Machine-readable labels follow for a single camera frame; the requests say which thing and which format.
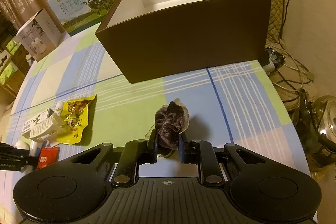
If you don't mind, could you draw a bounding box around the small black fan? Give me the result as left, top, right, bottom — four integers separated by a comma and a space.
265, 47, 285, 69

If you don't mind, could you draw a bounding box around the steel kettle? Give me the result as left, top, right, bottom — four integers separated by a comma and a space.
312, 96, 335, 153

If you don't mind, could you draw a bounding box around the red packet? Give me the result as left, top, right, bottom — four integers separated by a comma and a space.
37, 147, 59, 169

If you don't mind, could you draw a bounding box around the white appliance box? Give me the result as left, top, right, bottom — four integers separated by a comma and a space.
14, 9, 62, 62

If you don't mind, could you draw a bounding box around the dark velvet scrunchie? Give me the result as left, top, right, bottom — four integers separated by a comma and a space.
145, 98, 190, 158

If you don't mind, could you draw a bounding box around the white power strip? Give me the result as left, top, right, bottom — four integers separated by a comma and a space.
258, 51, 275, 75

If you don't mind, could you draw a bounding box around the brown white storage box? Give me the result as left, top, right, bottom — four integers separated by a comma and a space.
96, 0, 271, 84

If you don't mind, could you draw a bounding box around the yellow snack packet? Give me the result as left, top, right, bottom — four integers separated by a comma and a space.
56, 94, 96, 145

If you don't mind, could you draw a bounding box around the white medicine bottle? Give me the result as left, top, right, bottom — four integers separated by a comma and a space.
54, 101, 64, 116

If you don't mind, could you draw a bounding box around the checked bed sheet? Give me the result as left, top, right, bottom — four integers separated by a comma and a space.
6, 27, 308, 173

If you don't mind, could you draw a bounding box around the white green ointment box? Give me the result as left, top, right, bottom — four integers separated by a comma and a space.
22, 108, 54, 135

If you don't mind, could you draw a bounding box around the green tissue cardboard box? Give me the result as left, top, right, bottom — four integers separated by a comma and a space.
1, 40, 19, 85

